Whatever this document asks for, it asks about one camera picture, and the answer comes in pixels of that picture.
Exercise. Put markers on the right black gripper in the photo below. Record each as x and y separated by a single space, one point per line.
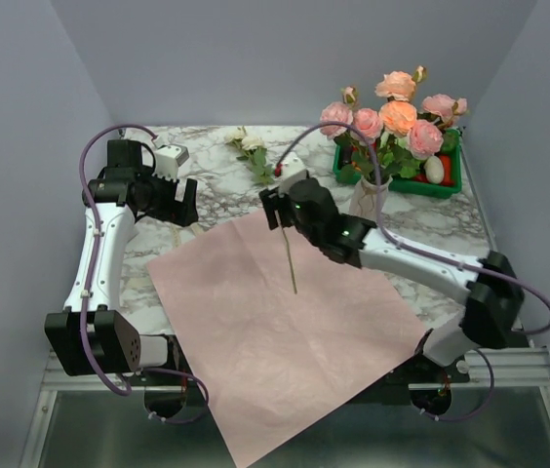
268 206

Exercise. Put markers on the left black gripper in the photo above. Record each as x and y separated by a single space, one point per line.
180 213

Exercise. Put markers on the beige printed ribbon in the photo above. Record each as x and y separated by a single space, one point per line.
183 235

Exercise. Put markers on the white flower stem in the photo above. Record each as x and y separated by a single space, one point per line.
253 151

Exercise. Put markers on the peach pink flower stem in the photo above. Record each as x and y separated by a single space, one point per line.
412 133

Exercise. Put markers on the pink wrapping paper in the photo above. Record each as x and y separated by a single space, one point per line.
280 335

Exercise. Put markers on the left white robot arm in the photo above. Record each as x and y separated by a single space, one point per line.
90 334

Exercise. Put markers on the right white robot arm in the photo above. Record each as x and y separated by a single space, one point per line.
485 287

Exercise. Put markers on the white ceramic vase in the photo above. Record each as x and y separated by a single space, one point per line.
366 196

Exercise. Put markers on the green plastic crate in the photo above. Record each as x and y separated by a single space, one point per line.
417 185

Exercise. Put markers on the toy white egg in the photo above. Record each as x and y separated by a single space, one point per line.
434 170

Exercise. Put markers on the toy carrot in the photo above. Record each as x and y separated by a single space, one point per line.
447 179

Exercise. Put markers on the toy green pepper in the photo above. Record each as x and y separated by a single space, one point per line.
451 139

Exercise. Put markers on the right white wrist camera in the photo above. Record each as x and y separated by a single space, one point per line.
290 171

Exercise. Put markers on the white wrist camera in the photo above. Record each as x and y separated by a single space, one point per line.
168 160
290 171

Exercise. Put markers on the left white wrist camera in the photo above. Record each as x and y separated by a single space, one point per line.
168 160

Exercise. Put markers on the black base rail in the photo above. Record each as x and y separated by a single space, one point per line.
416 381

